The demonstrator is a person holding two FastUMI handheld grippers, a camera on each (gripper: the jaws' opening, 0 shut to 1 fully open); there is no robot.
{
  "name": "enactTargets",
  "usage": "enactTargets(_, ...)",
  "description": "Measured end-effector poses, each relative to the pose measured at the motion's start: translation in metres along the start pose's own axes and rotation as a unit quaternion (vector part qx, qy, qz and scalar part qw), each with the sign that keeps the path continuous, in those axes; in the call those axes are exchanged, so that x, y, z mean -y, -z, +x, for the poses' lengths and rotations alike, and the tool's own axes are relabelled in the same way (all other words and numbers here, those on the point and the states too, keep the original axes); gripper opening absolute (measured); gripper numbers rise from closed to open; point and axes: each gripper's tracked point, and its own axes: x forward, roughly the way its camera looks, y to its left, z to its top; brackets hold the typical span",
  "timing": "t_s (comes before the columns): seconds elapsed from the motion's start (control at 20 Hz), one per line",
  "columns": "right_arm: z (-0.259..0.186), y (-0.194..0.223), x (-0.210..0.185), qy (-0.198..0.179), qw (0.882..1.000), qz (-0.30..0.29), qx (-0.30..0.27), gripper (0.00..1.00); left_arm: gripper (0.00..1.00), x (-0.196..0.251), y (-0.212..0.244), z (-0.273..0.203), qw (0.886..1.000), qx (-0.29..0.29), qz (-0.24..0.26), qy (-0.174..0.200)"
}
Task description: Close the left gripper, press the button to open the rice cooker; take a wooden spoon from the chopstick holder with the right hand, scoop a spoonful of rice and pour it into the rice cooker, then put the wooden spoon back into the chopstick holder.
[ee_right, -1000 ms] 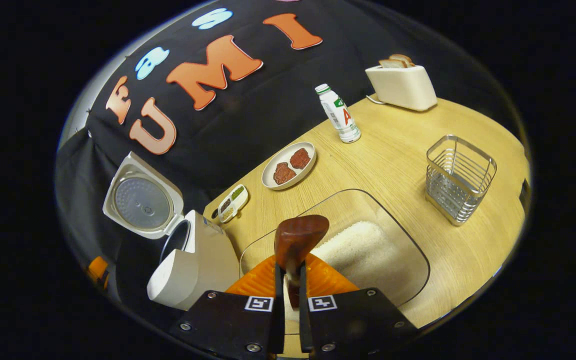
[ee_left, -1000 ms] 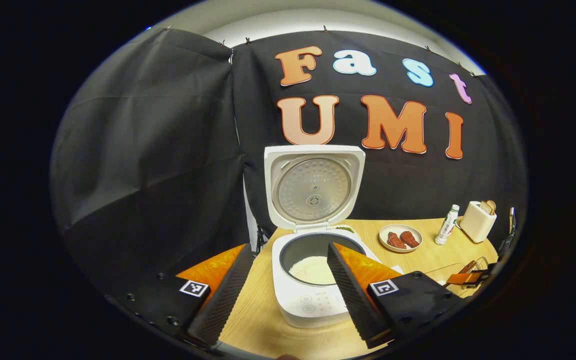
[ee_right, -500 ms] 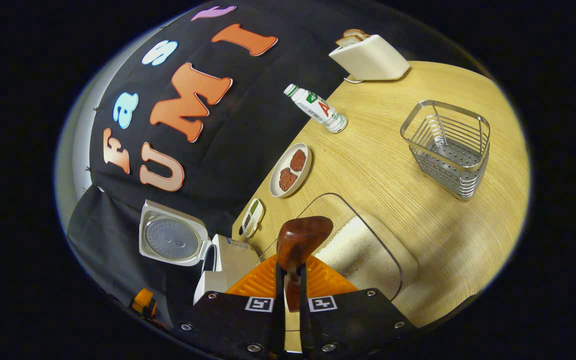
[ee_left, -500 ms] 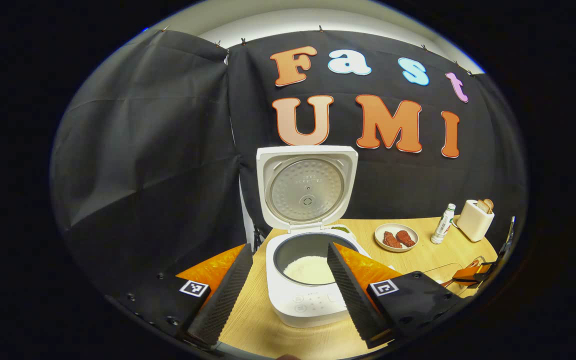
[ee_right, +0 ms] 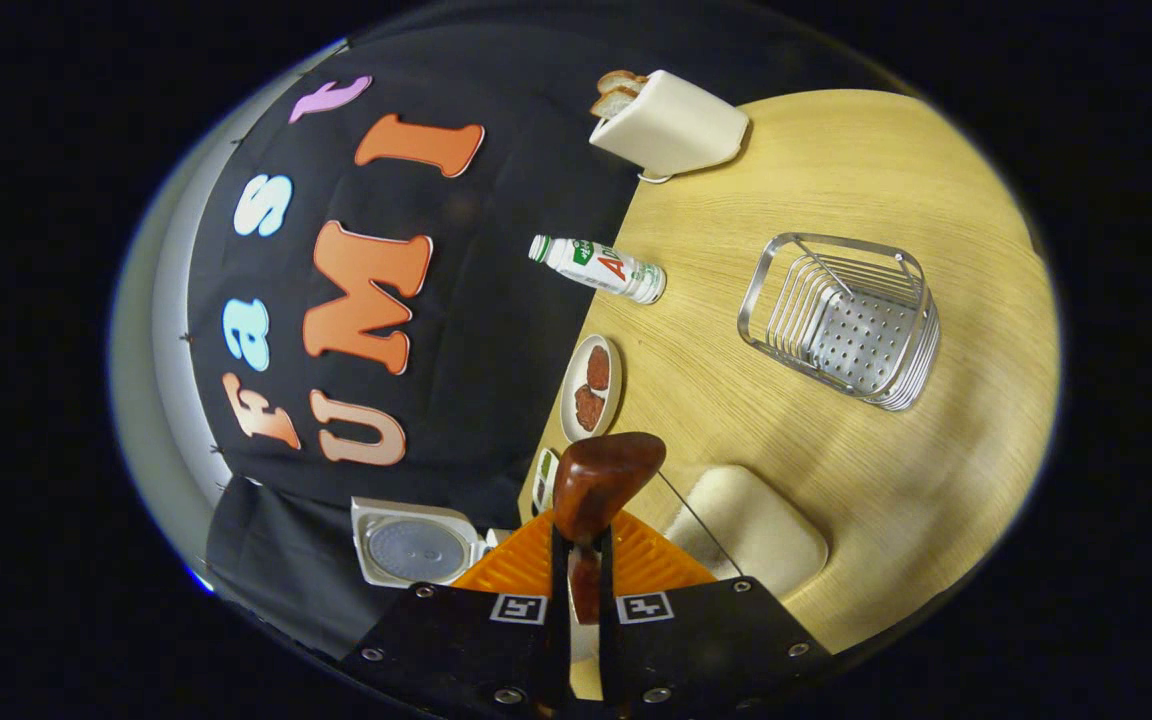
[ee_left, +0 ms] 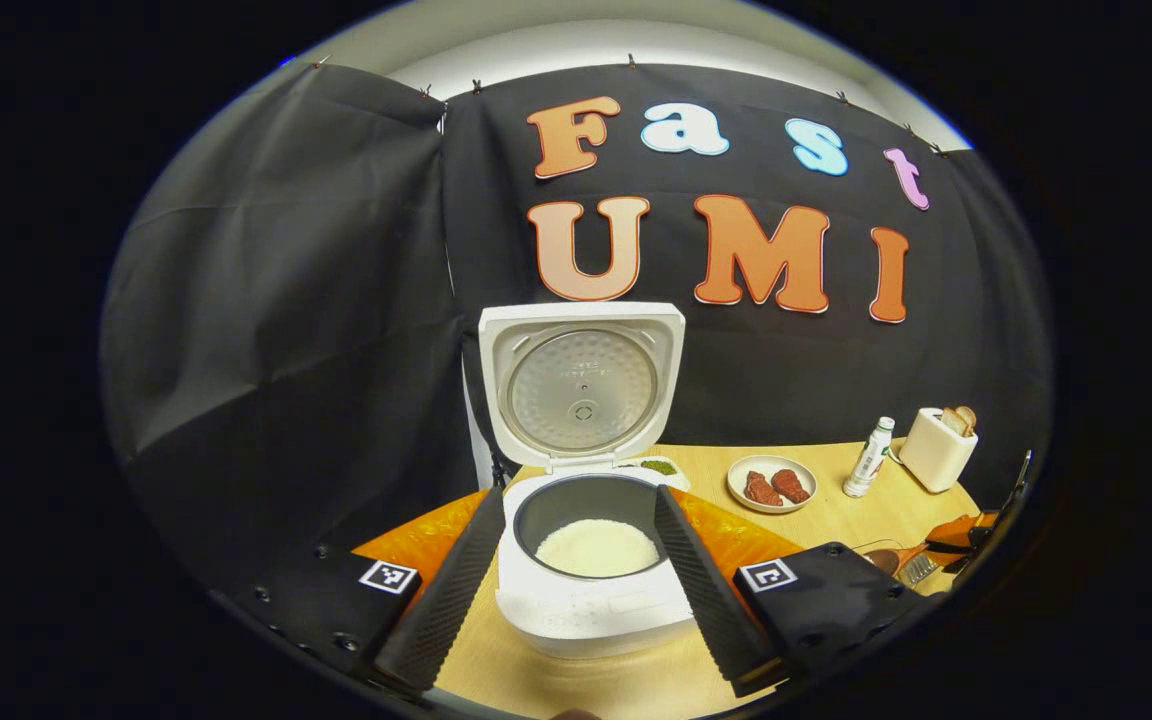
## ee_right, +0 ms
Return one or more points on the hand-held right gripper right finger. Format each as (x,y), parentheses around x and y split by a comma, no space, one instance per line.
(608,650)

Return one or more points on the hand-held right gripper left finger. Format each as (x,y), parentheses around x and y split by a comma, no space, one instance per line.
(559,640)

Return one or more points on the dark brown wooden spoon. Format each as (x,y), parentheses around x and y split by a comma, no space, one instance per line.
(601,480)

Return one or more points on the white rice cooker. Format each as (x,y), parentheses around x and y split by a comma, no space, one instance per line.
(416,550)

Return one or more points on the white divided bean dish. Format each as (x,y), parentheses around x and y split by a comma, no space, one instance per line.
(544,490)

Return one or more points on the red meat slice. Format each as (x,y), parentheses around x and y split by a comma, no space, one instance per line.
(589,408)
(598,367)

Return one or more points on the white round plate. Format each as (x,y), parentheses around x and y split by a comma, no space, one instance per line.
(579,365)

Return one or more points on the white green-label drink bottle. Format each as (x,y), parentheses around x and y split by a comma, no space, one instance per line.
(601,268)

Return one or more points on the white toaster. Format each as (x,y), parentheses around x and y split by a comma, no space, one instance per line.
(676,125)

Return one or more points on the toast bread slice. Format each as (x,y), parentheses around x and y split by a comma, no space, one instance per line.
(622,81)
(616,103)

